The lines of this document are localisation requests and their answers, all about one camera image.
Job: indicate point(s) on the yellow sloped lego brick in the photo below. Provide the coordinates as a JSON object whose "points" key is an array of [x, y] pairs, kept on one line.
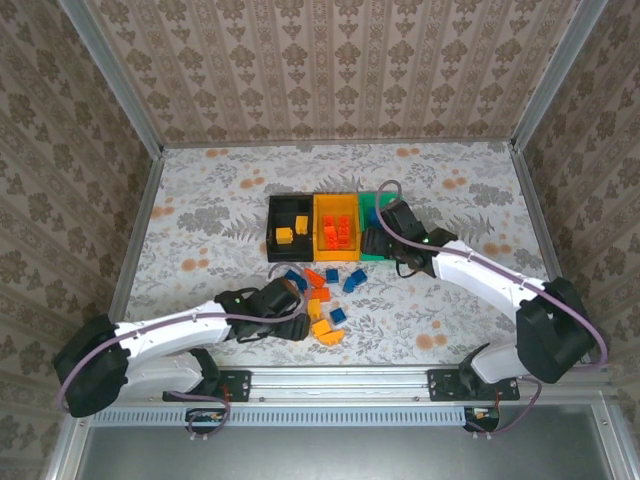
{"points": [[332, 338], [321, 327]]}

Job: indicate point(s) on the long blue lego brick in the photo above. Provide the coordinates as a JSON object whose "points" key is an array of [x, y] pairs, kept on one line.
{"points": [[296, 280]]}

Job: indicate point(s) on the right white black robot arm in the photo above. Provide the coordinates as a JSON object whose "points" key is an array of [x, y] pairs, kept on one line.
{"points": [[480, 277]]}

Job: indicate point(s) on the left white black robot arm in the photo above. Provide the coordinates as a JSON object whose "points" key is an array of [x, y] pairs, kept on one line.
{"points": [[170, 327]]}

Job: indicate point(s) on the green plastic bin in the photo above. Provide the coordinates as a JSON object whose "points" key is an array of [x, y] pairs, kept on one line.
{"points": [[365, 202]]}

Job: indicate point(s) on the orange plastic bin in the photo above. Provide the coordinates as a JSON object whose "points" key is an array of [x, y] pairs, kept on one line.
{"points": [[336, 202]]}

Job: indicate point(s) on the black plastic bin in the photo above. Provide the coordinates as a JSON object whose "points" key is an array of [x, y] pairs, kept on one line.
{"points": [[277, 207]]}

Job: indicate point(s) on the grey metal panel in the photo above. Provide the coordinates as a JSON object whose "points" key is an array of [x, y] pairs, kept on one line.
{"points": [[340, 455]]}

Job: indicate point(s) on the long aluminium base rail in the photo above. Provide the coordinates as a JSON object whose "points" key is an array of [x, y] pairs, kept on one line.
{"points": [[340, 382]]}

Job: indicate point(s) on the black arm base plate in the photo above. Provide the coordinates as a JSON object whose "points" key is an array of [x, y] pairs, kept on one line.
{"points": [[442, 385], [240, 385]]}

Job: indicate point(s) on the thin aluminium back rail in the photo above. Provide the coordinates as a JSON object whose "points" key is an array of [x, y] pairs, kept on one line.
{"points": [[340, 142]]}

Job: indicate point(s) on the aluminium side rail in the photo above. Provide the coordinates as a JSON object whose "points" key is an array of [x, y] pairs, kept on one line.
{"points": [[134, 250], [542, 225]]}

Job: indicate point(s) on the aluminium frame post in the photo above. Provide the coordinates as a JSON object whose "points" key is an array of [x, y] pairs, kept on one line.
{"points": [[557, 75], [112, 75]]}

